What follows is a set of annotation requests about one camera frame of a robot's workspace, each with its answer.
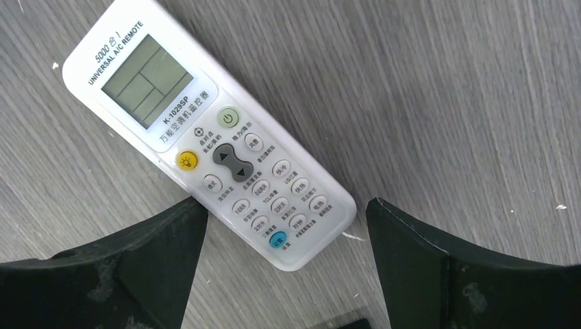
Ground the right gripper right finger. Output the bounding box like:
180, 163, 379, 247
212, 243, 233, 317
366, 198, 580, 328

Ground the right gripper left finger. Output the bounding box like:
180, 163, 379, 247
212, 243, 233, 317
1, 197, 208, 328

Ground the white remote control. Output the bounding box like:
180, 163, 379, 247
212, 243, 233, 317
62, 1, 357, 271

